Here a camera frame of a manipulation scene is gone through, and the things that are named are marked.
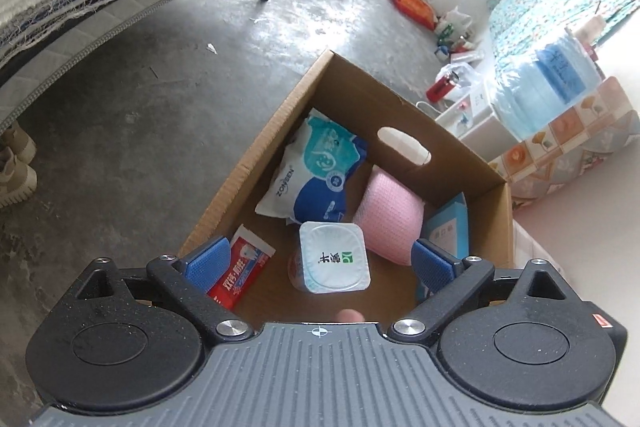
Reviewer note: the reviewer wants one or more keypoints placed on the white yogurt cup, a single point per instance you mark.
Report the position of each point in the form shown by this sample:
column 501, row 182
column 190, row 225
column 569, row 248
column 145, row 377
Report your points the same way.
column 335, row 257

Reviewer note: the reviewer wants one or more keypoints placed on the white plastic bag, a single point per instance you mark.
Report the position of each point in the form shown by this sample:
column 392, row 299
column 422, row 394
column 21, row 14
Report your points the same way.
column 452, row 24

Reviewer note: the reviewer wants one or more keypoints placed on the orange plastic bag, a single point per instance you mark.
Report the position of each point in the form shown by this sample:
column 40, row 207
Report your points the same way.
column 412, row 2

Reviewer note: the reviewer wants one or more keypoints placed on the beige shoe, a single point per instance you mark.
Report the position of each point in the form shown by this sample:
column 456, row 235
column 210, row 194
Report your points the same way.
column 15, row 179
column 17, row 139

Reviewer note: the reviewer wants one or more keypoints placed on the metal frame bed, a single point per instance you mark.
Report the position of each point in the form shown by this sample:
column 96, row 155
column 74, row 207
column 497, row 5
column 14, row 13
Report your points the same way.
column 100, row 7

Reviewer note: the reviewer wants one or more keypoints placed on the brown cardboard box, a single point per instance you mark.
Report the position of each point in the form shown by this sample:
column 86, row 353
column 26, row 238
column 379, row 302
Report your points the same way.
column 350, row 92

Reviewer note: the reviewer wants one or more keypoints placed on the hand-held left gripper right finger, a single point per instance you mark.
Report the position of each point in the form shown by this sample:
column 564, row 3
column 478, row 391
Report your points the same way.
column 435, row 264

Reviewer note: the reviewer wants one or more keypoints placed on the teal wet wipes packet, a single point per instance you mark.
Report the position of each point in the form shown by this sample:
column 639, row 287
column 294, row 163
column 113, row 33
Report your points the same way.
column 310, row 177

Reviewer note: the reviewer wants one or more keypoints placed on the person's left hand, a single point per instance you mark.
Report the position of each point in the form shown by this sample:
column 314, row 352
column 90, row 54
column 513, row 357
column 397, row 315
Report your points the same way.
column 350, row 317

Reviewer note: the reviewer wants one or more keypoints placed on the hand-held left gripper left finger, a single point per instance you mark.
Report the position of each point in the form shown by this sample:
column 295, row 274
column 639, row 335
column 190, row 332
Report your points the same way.
column 207, row 264

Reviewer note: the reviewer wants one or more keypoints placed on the patterned folded mat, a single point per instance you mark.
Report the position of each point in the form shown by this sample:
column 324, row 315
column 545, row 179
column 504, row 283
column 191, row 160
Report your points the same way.
column 575, row 147

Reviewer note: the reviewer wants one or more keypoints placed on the red toothpaste box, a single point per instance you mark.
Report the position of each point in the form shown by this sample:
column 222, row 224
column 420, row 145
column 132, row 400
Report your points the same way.
column 245, row 267

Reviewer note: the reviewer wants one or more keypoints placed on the red bottle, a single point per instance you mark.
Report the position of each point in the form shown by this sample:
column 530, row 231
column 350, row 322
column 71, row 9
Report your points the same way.
column 442, row 87

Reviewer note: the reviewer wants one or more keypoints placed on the light blue box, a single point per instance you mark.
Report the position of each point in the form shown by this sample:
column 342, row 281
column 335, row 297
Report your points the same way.
column 447, row 227

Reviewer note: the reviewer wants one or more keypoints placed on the large blue water bottle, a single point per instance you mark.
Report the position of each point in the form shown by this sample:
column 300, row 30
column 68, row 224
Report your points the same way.
column 545, row 82

